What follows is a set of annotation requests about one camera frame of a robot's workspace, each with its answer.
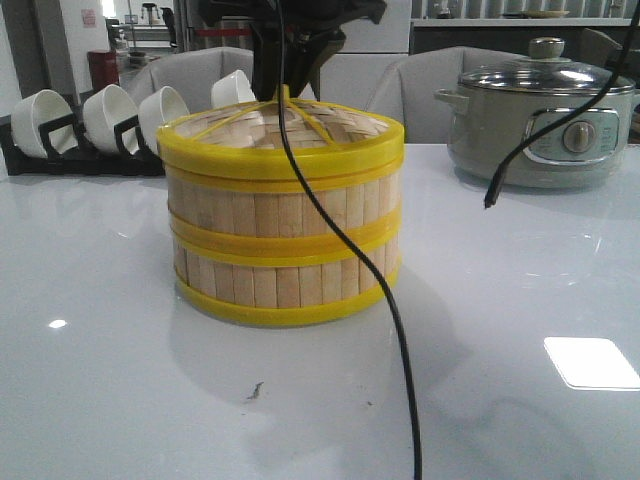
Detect white cabinet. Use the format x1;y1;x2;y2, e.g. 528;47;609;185
315;1;412;110

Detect glass pot lid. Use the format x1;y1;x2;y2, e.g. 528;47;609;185
459;37;612;95

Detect grey electric cooking pot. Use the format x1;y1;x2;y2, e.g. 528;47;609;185
434;86;639;189

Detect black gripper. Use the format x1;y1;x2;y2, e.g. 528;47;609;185
198;0;387;101

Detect bamboo steamer basket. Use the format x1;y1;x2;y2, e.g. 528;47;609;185
167;165;401;260
173;236;385;327

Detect black dish rack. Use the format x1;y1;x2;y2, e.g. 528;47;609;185
1;113;164;177

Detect white bowl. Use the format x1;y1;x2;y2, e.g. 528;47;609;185
210;70;256;108
11;89;72;158
138;86;190;154
82;84;138;154

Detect woven bamboo steamer lid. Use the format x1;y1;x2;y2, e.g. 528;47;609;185
157;98;405;192

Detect right grey chair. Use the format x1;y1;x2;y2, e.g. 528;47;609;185
365;46;518;144

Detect grey chair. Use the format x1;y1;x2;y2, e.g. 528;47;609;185
365;46;518;144
124;47;254;113

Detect left grey chair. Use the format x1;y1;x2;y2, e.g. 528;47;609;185
124;47;254;113

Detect red bin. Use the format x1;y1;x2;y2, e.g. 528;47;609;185
87;50;119;92

